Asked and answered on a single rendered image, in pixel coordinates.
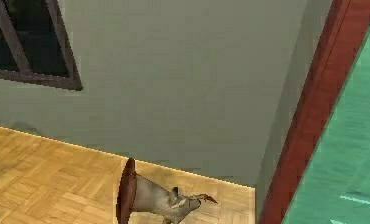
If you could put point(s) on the mounted deer head trophy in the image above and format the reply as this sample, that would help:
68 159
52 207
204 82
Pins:
149 196

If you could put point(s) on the green room door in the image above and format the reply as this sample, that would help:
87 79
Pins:
346 160

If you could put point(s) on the red-brown wooden door frame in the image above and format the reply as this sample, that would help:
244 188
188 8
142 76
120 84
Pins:
313 110

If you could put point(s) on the dark brown framed window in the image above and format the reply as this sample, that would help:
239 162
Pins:
26 71

